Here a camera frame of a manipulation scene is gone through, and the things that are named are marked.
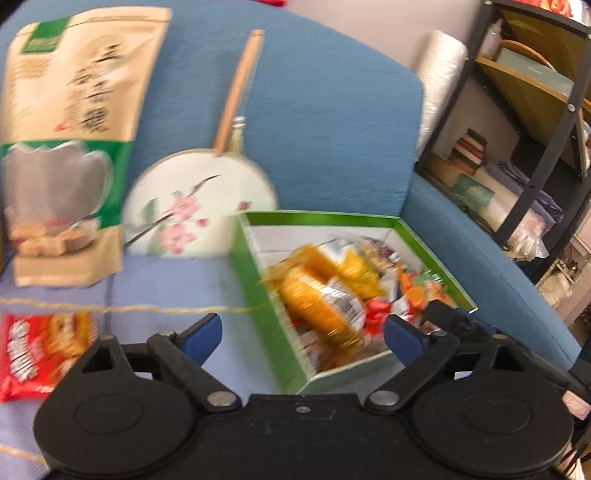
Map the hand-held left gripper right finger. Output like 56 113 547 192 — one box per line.
365 315 536 414

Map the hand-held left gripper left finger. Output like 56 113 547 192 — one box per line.
76 313 243 414

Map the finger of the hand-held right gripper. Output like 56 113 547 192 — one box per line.
422 300 497 337

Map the pile of mixed snack packets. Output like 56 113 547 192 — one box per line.
263 235 455 370

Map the green cardboard box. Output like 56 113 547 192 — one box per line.
231 210 478 395

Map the yellow barcode snack packet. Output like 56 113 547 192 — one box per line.
277 265 368 352

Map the red white-print snack packet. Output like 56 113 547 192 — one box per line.
0 313 98 403

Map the light blue striped sheet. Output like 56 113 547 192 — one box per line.
0 251 296 480

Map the clear plastic bag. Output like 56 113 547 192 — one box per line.
505 222 550 261

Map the white folded sheet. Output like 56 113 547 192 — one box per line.
475 166 522 232

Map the green gift box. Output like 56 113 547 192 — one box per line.
452 173 495 206

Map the round painted hand fan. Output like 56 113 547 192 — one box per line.
122 30 280 257

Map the purple cloth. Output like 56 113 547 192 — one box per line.
489 159 565 232

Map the black metal shelf rack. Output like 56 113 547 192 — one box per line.
416 0 591 287

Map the stack of books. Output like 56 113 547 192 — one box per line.
450 129 489 175

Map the blue sofa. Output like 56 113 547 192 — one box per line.
0 0 583 370

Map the grey flat box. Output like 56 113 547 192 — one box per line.
496 41 575 97

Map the beige grain snack pouch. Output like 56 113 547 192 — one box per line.
0 7 172 287

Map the white bottle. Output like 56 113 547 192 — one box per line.
485 18 505 60

